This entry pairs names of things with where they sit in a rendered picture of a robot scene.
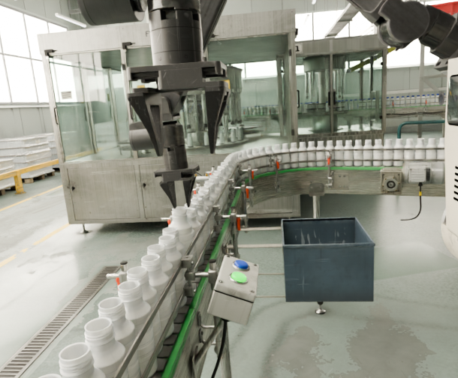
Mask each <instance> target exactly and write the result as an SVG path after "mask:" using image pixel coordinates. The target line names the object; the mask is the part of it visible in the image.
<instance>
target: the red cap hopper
mask: <svg viewBox="0 0 458 378"><path fill-rule="evenodd" d="M431 6H433V7H434V8H437V9H440V10H442V11H444V12H446V13H448V14H450V15H453V14H456V13H458V1H450V2H445V3H440V4H431ZM424 59H425V46H424V45H423V44H420V75H419V95H420V98H422V95H423V82H425V83H426V84H427V85H428V86H429V87H430V88H431V89H432V90H434V91H438V90H439V89H438V88H437V87H436V86H435V85H434V84H432V83H431V82H430V81H429V80H428V79H430V78H440V77H447V76H446V75H444V74H434V75H425V76H424ZM418 121H423V115H418ZM417 138H418V139H420V138H422V124H418V125H417Z"/></svg>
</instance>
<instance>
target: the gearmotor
mask: <svg viewBox="0 0 458 378"><path fill-rule="evenodd" d="M402 183H405V184H418V186H420V191H419V196H420V211H419V212H418V214H417V216H416V217H413V218H410V219H401V221H409V220H413V219H415V218H417V217H418V216H419V214H420V212H421V208H422V203H421V186H423V184H436V185H441V184H443V183H444V162H426V161H413V162H405V163H402V168H401V167H385V168H382V169H381V194H384V195H388V194H402Z"/></svg>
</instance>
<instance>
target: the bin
mask: <svg viewBox="0 0 458 378"><path fill-rule="evenodd" d="M250 230H282V244H239V245H238V248H282V254H283V262H284V273H264V274H258V275H284V276H285V295H269V296H256V298H285V301H286V302H373V301H374V246H375V243H374V241H373V240H372V238H371V237H370V235H369V234H368V232H367V231H366V230H365V229H364V227H363V225H362V224H361V223H360V222H359V220H358V219H357V217H326V218H303V219H281V226H280V227H255V228H240V230H239V231H250Z"/></svg>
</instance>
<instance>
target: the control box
mask: <svg viewBox="0 0 458 378"><path fill-rule="evenodd" d="M236 260H241V259H237V258H235V257H232V256H228V255H225V256H224V259H223V262H222V264H221V268H220V272H219V274H218V278H217V281H216V283H215V288H214V290H213V293H212V298H211V300H210V303H209V307H208V310H207V313H208V314H211V315H213V316H216V317H220V320H219V322H218V324H217V326H216V327H215V328H214V330H213V331H212V333H211V335H210V336H209V337H208V338H207V340H206V342H205V343H204V345H203V346H202V347H201V349H200V351H199V352H198V346H196V348H195V351H194V355H193V358H192V367H193V375H194V378H197V373H198V370H199V367H200V360H201V359H202V358H203V356H204V355H205V353H206V351H207V350H208V349H209V347H210V346H211V345H212V343H213V341H214V340H215V339H216V337H217V336H218V334H219V332H220V331H221V330H222V329H223V335H222V340H221V347H220V350H219V354H218V358H217V362H216V364H215V368H214V371H213V372H212V376H211V378H215V374H216V372H217V370H218V366H219V363H220V360H221V355H222V352H223V349H224V342H225V338H226V331H227V322H230V321H232V322H235V323H239V324H241V325H244V326H246V324H247V322H248V320H249V316H250V313H251V311H252V307H253V304H254V301H255V298H256V295H257V286H258V270H259V265H256V264H254V263H251V262H247V261H245V260H243V261H245V262H247V263H248V265H249V267H248V268H246V269H244V268H239V267H237V266H235V265H234V263H235V261H236ZM233 272H240V273H243V274H244V275H245V276H246V281H245V282H240V281H237V280H234V279H233V278H232V277H231V275H232V273H233ZM223 327H224V328H223Z"/></svg>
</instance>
